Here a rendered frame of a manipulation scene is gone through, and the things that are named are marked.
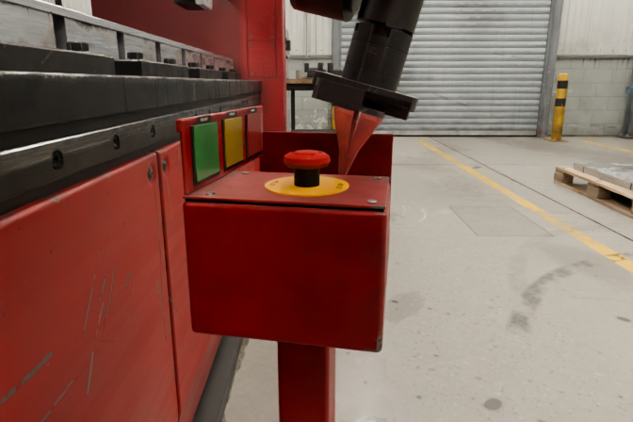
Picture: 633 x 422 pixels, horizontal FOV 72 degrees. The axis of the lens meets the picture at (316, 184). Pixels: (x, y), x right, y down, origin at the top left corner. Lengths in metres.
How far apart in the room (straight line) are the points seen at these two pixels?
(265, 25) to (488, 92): 5.91
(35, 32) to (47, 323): 0.38
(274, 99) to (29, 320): 1.76
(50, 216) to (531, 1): 7.75
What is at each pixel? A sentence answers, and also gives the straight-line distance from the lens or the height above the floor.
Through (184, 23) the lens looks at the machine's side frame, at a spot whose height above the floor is 1.13.
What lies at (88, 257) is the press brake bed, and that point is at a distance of 0.51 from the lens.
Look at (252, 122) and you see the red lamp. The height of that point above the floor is 0.82.
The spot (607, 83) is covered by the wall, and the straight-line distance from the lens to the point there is 8.54.
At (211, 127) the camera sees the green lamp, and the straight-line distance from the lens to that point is 0.38.
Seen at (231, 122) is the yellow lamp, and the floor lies 0.83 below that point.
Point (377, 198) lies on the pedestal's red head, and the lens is 0.34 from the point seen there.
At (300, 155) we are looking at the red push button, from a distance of 0.35.
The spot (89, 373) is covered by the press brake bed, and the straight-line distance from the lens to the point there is 0.54.
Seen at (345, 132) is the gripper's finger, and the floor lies 0.82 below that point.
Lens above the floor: 0.87
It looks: 13 degrees down
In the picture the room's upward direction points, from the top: straight up
